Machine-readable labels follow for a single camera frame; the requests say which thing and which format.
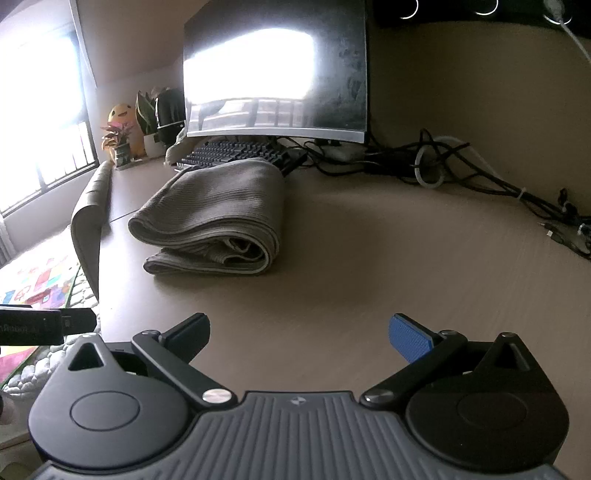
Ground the black keyboard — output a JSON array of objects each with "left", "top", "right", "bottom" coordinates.
[{"left": 175, "top": 140, "right": 308, "bottom": 174}]

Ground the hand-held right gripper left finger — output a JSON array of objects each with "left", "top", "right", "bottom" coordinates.
[{"left": 67, "top": 313, "right": 234, "bottom": 407}]

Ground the black cable bundle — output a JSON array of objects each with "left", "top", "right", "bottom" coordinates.
[{"left": 295, "top": 129, "right": 591, "bottom": 259}]

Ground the green plant in white pot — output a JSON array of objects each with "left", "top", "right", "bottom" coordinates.
[{"left": 135, "top": 90, "right": 167, "bottom": 158}]

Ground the white plug with cable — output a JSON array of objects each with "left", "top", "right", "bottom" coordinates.
[{"left": 545, "top": 0, "right": 591, "bottom": 63}]

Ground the black bag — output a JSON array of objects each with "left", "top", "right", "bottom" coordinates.
[{"left": 154, "top": 88, "right": 187, "bottom": 145}]

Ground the grey chair back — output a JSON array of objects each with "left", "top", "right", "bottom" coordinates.
[{"left": 70, "top": 159, "right": 115, "bottom": 303}]

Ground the black power strip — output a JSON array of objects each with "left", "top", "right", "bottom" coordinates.
[{"left": 372, "top": 0, "right": 591, "bottom": 29}]

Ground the white coiled cable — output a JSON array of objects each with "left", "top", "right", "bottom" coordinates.
[{"left": 413, "top": 135, "right": 502, "bottom": 189}]

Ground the yellow plush toy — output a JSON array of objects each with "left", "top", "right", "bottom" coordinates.
[{"left": 102, "top": 104, "right": 145, "bottom": 160}]

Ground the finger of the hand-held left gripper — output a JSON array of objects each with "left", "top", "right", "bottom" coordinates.
[{"left": 61, "top": 308, "right": 99, "bottom": 334}]

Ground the curved computer monitor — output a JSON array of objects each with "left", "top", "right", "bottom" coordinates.
[{"left": 183, "top": 0, "right": 370, "bottom": 145}]

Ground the colourful patterned mat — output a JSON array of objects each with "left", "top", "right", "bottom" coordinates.
[{"left": 0, "top": 231, "right": 100, "bottom": 398}]

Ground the striped knit garment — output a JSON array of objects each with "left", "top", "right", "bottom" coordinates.
[{"left": 128, "top": 157, "right": 286, "bottom": 277}]

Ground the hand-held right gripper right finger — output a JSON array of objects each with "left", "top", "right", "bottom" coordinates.
[{"left": 360, "top": 313, "right": 532, "bottom": 409}]

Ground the window with bars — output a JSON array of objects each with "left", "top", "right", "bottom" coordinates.
[{"left": 0, "top": 0, "right": 100, "bottom": 219}]

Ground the pink leaf potted plant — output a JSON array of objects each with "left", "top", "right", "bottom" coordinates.
[{"left": 100, "top": 121, "right": 136, "bottom": 168}]

